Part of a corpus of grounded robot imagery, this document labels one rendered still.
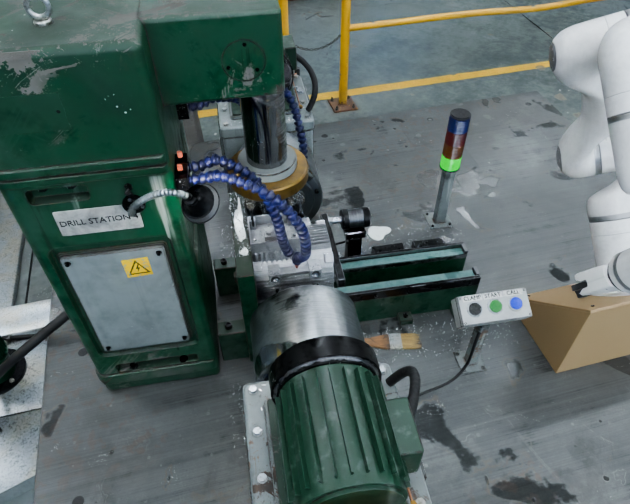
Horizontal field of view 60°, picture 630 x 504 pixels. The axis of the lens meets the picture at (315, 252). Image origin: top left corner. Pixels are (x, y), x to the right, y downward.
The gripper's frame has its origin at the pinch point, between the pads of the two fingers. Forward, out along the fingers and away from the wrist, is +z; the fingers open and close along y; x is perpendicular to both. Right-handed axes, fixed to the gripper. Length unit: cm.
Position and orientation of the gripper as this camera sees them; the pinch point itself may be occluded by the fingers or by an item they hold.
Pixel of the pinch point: (583, 289)
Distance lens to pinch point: 135.0
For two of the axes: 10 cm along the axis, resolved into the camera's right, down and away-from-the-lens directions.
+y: -9.9, 1.3, -1.1
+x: 1.5, 9.6, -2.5
